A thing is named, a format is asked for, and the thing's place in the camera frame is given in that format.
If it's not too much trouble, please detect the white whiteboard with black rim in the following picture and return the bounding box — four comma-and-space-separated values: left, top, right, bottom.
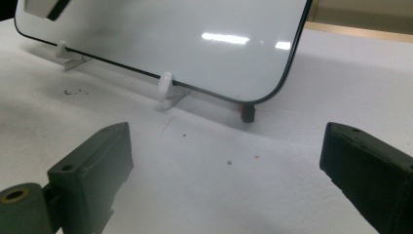
13, 0, 315, 105

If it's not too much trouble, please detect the wooden table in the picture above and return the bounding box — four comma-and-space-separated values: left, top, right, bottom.
304, 20, 413, 45

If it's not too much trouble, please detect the small black block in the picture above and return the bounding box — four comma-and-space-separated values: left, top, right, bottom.
239, 101, 256, 124

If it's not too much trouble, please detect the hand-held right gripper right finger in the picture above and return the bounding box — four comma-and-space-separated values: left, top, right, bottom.
319, 121, 413, 234

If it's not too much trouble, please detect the white whiteboard stand hook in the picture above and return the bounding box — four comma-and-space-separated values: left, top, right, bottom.
54, 40, 93, 71
157, 71, 193, 110

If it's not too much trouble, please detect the white rectangular whiteboard eraser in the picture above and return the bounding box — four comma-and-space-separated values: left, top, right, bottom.
23, 0, 71, 22

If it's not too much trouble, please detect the white table cover sheet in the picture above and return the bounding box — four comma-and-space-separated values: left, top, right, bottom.
0, 18, 413, 234

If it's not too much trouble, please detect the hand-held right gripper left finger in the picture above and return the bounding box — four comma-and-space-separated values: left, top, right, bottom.
47, 121, 134, 234

